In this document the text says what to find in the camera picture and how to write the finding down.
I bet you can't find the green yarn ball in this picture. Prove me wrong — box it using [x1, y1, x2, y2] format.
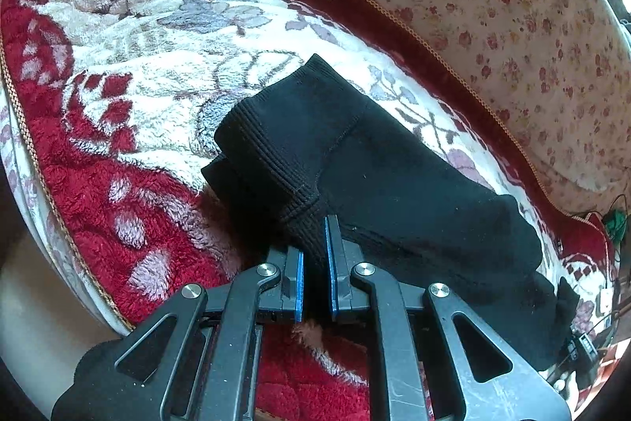
[602, 210, 628, 243]

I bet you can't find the red white floral fleece blanket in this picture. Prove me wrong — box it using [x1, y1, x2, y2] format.
[1, 0, 617, 420]

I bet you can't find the cream floral quilt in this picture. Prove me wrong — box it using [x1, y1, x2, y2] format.
[375, 0, 630, 214]

